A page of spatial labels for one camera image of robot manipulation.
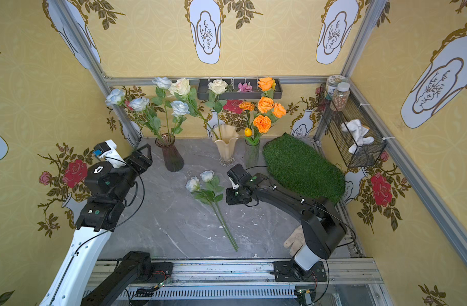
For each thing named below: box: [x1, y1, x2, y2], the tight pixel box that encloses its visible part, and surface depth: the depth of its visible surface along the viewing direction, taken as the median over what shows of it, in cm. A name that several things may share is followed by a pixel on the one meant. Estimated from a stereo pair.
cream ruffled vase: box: [211, 123, 239, 168], surface depth 99 cm
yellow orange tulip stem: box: [244, 127, 261, 146], surface depth 88 cm
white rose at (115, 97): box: [104, 88, 126, 107], surface depth 81 cm
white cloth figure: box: [341, 119, 375, 155], surface depth 73 cm
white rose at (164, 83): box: [151, 76, 173, 136], surface depth 87 cm
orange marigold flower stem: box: [238, 100, 256, 129], surface depth 89 cm
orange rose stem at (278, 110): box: [264, 102, 287, 131], surface depth 84 cm
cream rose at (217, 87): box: [205, 79, 229, 140], surface depth 83 cm
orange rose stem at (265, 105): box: [256, 96, 275, 116], surface depth 81 cm
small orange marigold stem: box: [253, 114, 272, 146], surface depth 80 cm
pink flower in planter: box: [237, 82, 254, 93], surface depth 90 cm
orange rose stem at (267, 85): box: [257, 77, 277, 100], surface depth 83 cm
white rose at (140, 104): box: [130, 96, 164, 139], surface depth 85 cm
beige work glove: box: [283, 225, 305, 257], surface depth 83 cm
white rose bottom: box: [170, 100, 191, 136], surface depth 83 cm
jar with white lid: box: [332, 82, 351, 112], surface depth 81 cm
